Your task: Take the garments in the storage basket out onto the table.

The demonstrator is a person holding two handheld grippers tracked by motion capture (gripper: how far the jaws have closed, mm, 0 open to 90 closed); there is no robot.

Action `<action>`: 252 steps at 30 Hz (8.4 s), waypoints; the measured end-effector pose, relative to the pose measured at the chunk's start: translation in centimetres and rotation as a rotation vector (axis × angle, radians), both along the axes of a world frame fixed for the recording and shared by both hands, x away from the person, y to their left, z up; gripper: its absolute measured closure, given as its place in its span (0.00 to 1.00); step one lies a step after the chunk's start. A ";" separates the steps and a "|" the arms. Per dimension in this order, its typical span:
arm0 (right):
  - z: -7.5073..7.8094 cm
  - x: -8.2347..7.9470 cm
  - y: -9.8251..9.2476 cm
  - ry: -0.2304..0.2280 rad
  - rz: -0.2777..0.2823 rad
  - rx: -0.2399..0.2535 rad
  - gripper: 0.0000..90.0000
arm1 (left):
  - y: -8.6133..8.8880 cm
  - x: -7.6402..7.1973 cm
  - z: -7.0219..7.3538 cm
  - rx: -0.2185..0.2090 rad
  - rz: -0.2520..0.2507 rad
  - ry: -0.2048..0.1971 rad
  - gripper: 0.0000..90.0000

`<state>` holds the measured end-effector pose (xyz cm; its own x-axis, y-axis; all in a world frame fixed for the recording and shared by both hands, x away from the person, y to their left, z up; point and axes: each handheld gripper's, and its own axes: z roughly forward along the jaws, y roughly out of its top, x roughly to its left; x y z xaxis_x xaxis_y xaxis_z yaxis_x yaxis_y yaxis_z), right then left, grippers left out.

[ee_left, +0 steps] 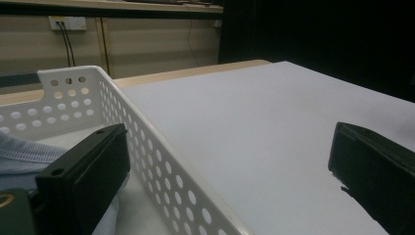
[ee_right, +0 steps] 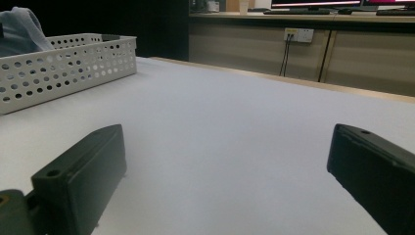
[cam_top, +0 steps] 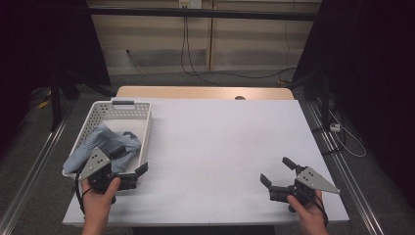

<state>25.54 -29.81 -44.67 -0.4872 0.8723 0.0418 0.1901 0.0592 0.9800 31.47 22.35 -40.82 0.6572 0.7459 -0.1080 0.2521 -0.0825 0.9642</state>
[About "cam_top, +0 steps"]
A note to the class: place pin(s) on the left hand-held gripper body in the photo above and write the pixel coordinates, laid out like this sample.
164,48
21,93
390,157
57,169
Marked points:
96,163

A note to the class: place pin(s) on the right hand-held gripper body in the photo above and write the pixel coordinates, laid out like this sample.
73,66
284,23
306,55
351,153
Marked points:
311,181

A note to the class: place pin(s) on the light blue tank top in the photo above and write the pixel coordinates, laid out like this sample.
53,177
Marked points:
101,138

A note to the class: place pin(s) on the white perforated plastic basket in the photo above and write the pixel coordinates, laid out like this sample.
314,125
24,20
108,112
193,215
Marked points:
130,111

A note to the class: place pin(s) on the person's right hand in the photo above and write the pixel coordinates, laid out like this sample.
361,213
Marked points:
310,215

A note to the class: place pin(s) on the person's left hand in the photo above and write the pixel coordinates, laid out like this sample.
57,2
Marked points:
98,204

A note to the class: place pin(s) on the white plug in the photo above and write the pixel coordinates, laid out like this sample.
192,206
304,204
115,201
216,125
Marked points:
335,127

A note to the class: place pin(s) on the white table cover sheet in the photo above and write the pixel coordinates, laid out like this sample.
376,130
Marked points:
212,202

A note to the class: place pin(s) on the black metal stand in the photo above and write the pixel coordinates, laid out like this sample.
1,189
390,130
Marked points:
56,104
324,104

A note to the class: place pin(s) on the yellow floor scrap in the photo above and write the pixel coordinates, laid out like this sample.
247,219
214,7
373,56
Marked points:
43,104

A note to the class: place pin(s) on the dark round table grommet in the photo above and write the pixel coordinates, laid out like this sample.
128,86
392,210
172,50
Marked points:
239,97

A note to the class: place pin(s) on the thin dark rod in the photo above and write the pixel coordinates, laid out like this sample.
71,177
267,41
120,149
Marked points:
133,61

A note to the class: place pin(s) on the black curtain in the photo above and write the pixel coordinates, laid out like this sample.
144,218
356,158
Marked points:
32,49
375,81

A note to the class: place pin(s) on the black horizontal bar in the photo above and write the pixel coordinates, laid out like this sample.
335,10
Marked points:
228,13

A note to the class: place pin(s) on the metal floor rail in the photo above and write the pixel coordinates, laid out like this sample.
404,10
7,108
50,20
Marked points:
344,176
35,169

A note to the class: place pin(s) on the white wall outlet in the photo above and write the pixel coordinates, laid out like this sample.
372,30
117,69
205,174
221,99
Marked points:
191,3

